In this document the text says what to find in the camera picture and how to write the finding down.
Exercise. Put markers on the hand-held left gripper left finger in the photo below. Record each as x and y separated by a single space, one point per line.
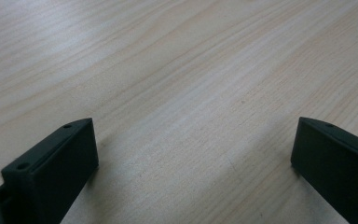
52 168

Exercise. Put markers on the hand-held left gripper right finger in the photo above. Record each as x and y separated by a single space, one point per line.
338 168

